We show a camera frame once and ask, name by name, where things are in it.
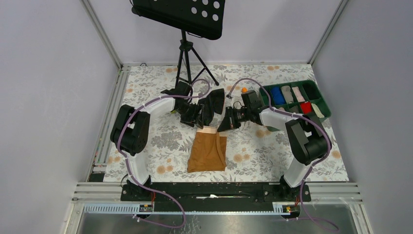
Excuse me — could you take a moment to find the blue rolled underwear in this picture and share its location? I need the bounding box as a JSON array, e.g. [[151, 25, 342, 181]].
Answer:
[[270, 86, 286, 105]]

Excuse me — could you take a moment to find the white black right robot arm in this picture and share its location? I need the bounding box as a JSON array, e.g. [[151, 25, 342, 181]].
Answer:
[[217, 90, 332, 201]]

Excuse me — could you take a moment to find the red rolled underwear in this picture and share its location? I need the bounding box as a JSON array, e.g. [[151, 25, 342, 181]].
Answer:
[[300, 101, 313, 114]]

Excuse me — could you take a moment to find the brown boxer underwear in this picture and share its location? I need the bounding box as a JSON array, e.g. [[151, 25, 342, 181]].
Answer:
[[187, 126, 227, 173]]

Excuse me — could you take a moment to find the green divided organizer tray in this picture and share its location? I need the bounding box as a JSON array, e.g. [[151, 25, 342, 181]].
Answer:
[[259, 80, 332, 122]]

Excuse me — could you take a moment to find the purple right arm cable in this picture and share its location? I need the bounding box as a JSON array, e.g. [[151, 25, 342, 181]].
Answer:
[[226, 78, 340, 232]]

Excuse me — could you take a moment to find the floral patterned table mat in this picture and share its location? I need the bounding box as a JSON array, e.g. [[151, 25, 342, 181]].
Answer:
[[104, 64, 349, 182]]

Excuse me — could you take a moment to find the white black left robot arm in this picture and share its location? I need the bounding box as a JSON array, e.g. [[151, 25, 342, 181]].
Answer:
[[110, 81, 206, 200]]

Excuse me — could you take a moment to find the light grey rolled underwear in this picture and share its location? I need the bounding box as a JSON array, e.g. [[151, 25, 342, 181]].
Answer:
[[281, 85, 294, 103]]

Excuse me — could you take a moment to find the black mounting base rail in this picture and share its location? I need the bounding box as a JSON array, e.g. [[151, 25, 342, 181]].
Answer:
[[120, 182, 300, 212]]

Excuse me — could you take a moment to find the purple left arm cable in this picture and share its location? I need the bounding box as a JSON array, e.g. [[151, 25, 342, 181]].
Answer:
[[116, 78, 211, 228]]

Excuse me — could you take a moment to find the black music stand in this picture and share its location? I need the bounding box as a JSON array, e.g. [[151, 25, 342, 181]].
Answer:
[[130, 0, 225, 86]]

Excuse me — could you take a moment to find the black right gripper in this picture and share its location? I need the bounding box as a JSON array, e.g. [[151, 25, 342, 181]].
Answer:
[[218, 106, 251, 133]]

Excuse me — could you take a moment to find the cream rolled underwear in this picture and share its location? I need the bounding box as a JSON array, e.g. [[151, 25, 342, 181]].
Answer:
[[311, 103, 325, 119]]

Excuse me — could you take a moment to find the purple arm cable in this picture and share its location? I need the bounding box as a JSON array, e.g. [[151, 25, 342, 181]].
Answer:
[[226, 78, 340, 232], [116, 78, 211, 228]]

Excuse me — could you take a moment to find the pink rolled underwear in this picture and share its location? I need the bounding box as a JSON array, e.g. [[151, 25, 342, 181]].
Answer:
[[292, 86, 305, 102]]

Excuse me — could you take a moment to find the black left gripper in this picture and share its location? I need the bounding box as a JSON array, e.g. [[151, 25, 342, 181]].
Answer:
[[175, 101, 203, 128]]

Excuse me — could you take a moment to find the black striped underwear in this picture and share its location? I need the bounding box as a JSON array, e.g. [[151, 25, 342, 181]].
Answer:
[[196, 88, 225, 127]]

